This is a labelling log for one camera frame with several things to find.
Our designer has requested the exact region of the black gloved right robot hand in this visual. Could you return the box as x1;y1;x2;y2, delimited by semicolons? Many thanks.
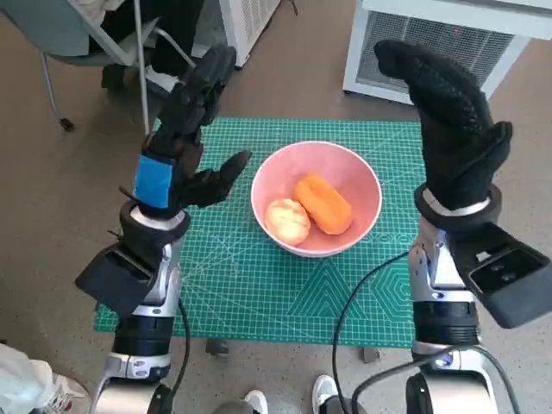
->
373;39;515;212

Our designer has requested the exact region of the long black robot cable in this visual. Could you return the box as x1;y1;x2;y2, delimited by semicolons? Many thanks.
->
330;251;411;414

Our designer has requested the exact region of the orange long toy bread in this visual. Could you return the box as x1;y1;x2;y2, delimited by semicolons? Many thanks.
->
294;173;353;236

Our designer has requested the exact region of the pale round toy bread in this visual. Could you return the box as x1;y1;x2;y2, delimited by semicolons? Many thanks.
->
264;198;312;248

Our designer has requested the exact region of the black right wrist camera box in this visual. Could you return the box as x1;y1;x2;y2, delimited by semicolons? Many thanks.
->
448;222;552;330

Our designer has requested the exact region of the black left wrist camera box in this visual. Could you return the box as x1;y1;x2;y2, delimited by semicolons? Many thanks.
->
74;243;160;318

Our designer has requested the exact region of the small white grille cabinet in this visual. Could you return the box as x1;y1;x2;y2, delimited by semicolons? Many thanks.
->
217;0;284;68

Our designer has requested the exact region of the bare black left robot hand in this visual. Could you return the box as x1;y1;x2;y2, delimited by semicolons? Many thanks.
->
129;44;254;216

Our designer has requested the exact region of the grey-green chair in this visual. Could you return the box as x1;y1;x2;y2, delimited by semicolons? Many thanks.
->
0;0;198;131

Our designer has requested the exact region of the white shoe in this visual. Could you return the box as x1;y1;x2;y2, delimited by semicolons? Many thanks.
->
312;373;342;414
243;389;269;414

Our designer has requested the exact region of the pink bowl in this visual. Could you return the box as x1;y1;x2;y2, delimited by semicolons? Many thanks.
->
250;141;384;259

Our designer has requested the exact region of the green cutting mat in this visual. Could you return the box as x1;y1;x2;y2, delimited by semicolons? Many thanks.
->
93;116;427;349

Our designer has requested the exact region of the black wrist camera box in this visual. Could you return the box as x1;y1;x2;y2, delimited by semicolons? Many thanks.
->
74;243;160;318
448;222;552;330

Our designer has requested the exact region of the seated person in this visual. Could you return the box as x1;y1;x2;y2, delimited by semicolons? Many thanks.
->
88;0;208;91

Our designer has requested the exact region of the large white grille cabinet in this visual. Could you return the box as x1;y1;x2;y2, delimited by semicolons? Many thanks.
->
342;0;552;107

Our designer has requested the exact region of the thick black looping robot cable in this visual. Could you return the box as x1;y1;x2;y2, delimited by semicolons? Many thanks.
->
351;347;523;414

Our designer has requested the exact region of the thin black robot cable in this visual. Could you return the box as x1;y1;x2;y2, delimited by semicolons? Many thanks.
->
167;299;192;414

